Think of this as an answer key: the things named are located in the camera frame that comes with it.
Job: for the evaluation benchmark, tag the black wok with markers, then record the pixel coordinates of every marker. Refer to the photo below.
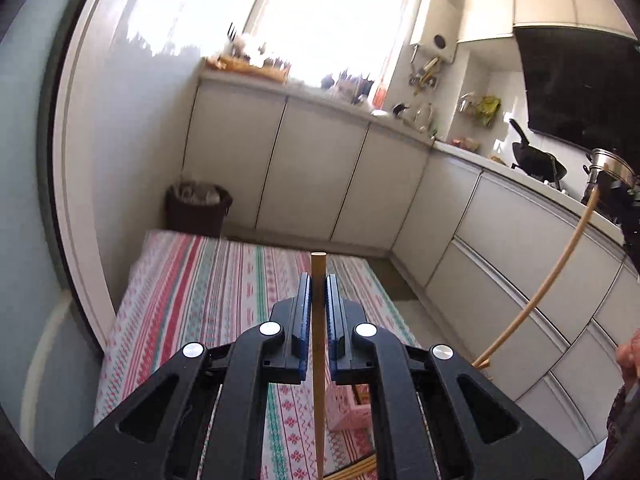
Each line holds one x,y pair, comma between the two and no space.
537,162

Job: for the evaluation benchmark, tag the row of white base cabinets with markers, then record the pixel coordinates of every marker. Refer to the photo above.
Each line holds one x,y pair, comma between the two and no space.
310,160

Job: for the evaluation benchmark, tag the black range hood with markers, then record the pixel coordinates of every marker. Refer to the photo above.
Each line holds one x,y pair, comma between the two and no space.
575,90

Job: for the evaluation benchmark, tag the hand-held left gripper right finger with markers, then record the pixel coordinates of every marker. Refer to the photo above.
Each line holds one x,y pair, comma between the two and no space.
332,325

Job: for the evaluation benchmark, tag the yellow green bag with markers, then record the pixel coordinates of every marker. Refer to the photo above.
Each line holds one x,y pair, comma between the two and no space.
489,110

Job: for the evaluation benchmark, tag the black pronged hook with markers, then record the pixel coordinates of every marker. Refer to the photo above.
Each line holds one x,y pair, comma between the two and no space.
231,32

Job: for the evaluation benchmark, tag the light wooden chopstick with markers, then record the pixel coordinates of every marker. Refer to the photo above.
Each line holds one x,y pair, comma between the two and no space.
589,212
318,410

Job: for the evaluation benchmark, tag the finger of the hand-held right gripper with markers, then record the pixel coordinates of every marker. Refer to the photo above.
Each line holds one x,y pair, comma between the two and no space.
622,215

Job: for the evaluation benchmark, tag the white water heater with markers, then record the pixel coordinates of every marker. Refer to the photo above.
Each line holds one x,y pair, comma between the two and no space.
437,30

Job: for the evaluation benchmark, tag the small pink dish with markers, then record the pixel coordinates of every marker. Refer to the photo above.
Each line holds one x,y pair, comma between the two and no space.
465,143

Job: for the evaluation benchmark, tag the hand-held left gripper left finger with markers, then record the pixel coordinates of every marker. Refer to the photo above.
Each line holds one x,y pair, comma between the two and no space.
303,320

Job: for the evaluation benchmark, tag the person's right hand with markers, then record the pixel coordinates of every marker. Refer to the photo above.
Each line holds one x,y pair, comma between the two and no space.
629,355

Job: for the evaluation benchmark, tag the pink mesh chopstick holder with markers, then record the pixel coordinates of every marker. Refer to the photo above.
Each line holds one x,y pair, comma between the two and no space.
347,415

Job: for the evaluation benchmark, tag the frosted glass door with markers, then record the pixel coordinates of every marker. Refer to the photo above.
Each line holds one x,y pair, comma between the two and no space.
30,210

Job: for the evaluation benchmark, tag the kitchen window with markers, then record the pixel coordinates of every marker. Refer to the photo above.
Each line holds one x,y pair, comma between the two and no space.
340,20

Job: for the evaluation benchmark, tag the striped patterned tablecloth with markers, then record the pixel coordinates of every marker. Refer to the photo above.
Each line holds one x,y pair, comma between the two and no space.
200,285

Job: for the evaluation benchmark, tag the row of windowsill jars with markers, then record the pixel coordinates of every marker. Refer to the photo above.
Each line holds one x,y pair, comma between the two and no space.
350,82

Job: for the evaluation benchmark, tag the red plastic bottle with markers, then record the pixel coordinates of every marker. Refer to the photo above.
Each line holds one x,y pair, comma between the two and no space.
380,92

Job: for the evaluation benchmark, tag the white kitchen countertop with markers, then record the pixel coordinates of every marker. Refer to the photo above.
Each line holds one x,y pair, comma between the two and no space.
320,97

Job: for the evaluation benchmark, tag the white kettle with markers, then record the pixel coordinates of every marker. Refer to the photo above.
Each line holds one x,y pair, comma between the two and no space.
424,116

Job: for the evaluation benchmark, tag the metal wall rack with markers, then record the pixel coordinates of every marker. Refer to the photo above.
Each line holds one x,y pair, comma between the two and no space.
467,105

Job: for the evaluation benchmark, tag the dark trash bin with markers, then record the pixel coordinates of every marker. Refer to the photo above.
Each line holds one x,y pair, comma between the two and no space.
197,215

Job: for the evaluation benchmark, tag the stainless steel steamer pot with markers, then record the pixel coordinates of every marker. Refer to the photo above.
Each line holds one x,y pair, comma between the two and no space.
615,165

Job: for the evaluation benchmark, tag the yellowish flat basket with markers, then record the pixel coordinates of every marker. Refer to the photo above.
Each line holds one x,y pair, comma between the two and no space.
250,66

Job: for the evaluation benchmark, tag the white upper cabinet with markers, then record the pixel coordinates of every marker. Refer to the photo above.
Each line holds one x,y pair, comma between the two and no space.
540,0

